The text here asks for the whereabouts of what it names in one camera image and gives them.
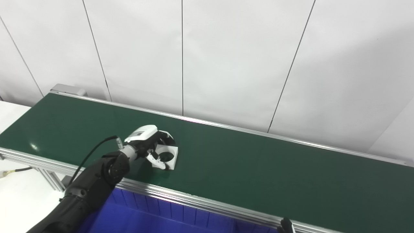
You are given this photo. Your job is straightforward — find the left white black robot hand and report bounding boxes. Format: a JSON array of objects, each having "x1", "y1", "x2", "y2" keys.
[{"x1": 124, "y1": 125, "x2": 177, "y2": 170}]

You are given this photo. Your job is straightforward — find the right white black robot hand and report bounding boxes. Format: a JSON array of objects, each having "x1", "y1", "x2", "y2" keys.
[{"x1": 277, "y1": 217, "x2": 296, "y2": 233}]

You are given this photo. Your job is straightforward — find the white square part with hole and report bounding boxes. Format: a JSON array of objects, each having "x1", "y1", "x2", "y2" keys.
[{"x1": 150, "y1": 130, "x2": 179, "y2": 170}]

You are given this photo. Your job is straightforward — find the green conveyor belt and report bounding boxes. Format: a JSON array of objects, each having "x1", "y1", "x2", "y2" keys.
[
  {"x1": 0, "y1": 93, "x2": 414, "y2": 233},
  {"x1": 0, "y1": 89, "x2": 414, "y2": 233}
]

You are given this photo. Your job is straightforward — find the large blue bin, white parts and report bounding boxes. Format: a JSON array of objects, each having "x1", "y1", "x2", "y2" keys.
[{"x1": 76, "y1": 187, "x2": 278, "y2": 233}]

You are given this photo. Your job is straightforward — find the grey conveyor end housing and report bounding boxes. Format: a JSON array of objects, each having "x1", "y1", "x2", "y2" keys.
[{"x1": 50, "y1": 83, "x2": 88, "y2": 96}]

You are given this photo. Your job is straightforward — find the aluminium conveyor leg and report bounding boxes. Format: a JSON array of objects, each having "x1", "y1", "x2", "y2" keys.
[{"x1": 36, "y1": 168, "x2": 76, "y2": 191}]

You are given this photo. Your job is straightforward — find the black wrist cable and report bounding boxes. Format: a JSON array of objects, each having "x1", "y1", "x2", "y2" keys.
[{"x1": 68, "y1": 135, "x2": 125, "y2": 186}]

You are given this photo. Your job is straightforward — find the cable with white connector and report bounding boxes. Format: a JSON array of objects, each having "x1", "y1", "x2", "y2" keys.
[{"x1": 0, "y1": 166, "x2": 33, "y2": 179}]

